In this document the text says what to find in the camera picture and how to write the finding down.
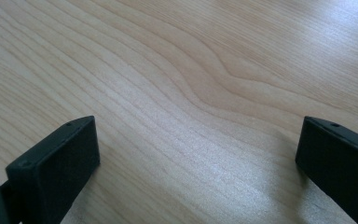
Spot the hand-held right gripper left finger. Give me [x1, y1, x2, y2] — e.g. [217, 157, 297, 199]
[5, 115, 102, 224]

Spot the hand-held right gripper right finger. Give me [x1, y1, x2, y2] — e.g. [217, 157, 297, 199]
[295, 116, 358, 224]

